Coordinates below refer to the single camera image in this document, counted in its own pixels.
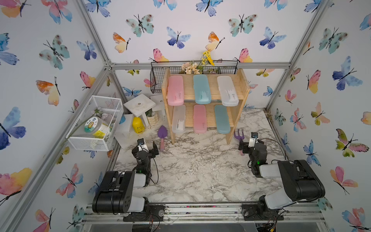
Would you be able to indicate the purple toy garden fork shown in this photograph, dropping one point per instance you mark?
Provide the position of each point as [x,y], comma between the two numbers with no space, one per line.
[239,135]

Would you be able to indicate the artificial flowers bunch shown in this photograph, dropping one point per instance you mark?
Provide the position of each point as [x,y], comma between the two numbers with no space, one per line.
[197,67]

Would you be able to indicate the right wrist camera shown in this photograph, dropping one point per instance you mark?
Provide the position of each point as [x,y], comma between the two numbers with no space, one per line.
[253,139]

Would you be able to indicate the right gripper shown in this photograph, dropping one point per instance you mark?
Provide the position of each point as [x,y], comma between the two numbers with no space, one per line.
[245,146]

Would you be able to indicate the clear jar with colourful label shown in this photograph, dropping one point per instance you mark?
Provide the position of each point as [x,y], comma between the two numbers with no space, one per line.
[97,127]

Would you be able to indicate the pink pencil case shelf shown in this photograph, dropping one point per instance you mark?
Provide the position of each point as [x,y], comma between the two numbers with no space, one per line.
[200,119]
[175,95]

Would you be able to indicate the white pencil case top shelf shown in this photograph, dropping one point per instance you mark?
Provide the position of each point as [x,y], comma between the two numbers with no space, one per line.
[227,91]

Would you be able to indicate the small white stool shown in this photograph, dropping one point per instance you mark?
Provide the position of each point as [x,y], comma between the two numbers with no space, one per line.
[139,105]

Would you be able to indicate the white mesh wall basket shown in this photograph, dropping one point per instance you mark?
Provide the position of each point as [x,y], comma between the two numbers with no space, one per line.
[108,109]

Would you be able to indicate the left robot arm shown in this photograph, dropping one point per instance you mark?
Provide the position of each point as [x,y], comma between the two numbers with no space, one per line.
[115,194]

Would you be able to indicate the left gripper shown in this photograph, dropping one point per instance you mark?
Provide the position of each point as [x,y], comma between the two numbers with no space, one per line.
[151,153]

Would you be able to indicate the purple toy trowel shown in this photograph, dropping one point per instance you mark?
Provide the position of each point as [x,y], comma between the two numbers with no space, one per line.
[162,134]

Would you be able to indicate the pink pencil case top shelf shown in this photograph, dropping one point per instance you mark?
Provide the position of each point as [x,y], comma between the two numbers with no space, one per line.
[175,95]

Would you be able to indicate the small potted plant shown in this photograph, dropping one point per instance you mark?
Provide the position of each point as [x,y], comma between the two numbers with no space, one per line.
[152,117]

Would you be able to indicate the yellow bottle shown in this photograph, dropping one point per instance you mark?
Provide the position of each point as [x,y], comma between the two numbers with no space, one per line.
[138,125]

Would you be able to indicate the black wire basket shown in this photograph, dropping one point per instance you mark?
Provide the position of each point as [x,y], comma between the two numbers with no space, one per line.
[158,70]

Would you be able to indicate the teal pencil case top shelf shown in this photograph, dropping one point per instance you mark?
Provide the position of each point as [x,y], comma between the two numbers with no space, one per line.
[201,89]

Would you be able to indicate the teal pencil case shelf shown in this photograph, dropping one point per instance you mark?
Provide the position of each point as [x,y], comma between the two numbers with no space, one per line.
[222,119]
[201,89]

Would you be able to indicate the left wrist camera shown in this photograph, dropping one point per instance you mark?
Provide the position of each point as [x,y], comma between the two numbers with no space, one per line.
[141,144]

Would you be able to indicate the wooden two-tier shelf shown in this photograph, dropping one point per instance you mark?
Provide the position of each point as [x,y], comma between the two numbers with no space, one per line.
[191,115]

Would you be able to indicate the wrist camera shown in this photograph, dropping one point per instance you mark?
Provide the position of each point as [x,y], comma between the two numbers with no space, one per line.
[141,144]
[253,139]

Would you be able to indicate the white pencil case shelf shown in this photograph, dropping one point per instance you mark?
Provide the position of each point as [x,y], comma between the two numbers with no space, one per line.
[178,121]
[227,91]

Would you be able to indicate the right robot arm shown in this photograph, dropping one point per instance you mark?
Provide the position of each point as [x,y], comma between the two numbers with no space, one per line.
[300,183]

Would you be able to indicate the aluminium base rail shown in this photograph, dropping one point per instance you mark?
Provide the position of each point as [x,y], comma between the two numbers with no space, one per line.
[184,213]

